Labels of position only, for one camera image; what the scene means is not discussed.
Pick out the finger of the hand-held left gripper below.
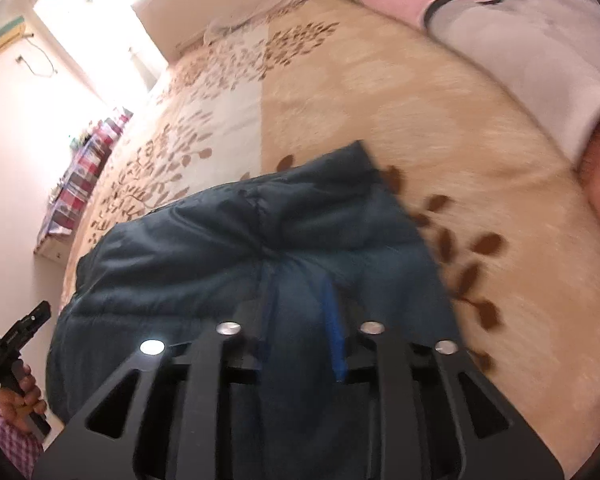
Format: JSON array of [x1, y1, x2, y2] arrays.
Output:
[[2, 301, 52, 349]]

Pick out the white nightstand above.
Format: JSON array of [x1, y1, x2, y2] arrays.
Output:
[[32, 232, 77, 264]]

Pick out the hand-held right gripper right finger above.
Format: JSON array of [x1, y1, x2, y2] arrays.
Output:
[[320, 277, 565, 480]]

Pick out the white headboard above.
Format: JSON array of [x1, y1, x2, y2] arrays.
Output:
[[132, 0, 341, 63]]

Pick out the person's left hand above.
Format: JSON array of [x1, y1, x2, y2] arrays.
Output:
[[0, 362, 49, 434]]

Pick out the dark teal quilted jacket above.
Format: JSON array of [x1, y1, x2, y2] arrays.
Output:
[[45, 140, 463, 480]]

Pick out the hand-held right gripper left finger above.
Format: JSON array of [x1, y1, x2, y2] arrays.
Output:
[[32, 299, 272, 480]]

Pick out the wall air conditioner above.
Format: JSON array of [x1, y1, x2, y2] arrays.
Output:
[[0, 15, 27, 67]]

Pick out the beige leaf-print blanket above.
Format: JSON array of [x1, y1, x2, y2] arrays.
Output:
[[35, 0, 600, 480]]

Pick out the person's left forearm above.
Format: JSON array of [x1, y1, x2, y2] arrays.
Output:
[[0, 402, 44, 479]]

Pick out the checked cloth cover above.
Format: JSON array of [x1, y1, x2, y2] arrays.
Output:
[[37, 107, 134, 239]]

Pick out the pink patterned quilt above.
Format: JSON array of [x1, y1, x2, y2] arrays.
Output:
[[355, 0, 600, 221]]

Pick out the wall cable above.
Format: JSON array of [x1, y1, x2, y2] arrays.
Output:
[[15, 32, 62, 79]]

